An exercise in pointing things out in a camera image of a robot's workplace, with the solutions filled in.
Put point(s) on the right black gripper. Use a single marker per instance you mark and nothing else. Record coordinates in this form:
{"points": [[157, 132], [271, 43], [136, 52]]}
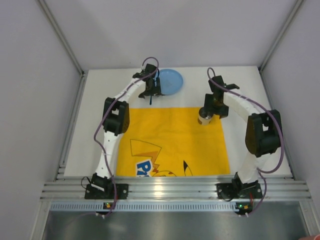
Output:
{"points": [[215, 109]]}

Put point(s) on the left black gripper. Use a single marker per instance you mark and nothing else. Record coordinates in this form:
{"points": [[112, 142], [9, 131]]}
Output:
{"points": [[152, 90]]}

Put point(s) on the blue metal fork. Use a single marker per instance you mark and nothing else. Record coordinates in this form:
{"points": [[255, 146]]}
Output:
{"points": [[150, 100]]}

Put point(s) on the metal cup with paper sleeve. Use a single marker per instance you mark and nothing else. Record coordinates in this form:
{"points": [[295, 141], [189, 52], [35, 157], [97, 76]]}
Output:
{"points": [[204, 117]]}

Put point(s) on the yellow Pikachu placemat cloth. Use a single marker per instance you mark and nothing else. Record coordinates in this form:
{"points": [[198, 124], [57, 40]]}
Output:
{"points": [[170, 142]]}

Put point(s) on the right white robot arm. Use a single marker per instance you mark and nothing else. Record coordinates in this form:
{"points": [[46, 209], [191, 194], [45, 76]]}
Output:
{"points": [[263, 136]]}

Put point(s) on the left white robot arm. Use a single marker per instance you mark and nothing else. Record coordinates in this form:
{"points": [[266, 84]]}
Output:
{"points": [[115, 122]]}

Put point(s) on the blue plastic plate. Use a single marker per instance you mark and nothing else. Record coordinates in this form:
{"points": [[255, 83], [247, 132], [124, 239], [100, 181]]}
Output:
{"points": [[171, 81]]}

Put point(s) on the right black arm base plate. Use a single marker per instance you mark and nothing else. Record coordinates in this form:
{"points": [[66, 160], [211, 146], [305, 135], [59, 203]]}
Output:
{"points": [[229, 191]]}

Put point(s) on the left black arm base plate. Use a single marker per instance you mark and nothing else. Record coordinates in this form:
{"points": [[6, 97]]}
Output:
{"points": [[97, 193]]}

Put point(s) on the perforated grey cable tray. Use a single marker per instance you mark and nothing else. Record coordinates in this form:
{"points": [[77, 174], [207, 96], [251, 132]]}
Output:
{"points": [[148, 206]]}

